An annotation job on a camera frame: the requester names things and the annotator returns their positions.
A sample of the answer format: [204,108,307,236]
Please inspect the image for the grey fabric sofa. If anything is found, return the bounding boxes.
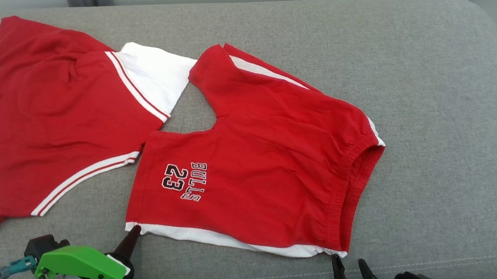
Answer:
[0,0,497,279]

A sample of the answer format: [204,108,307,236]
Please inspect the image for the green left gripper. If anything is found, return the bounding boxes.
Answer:
[34,215,142,279]

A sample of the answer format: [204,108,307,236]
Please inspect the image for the left cable with teal plug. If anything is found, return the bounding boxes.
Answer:
[0,252,39,279]

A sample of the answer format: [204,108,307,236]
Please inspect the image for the red jersey with white sleeves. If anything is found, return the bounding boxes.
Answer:
[0,14,200,264]

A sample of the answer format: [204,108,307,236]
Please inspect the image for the red shorts with white stripe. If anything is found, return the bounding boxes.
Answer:
[123,35,395,267]

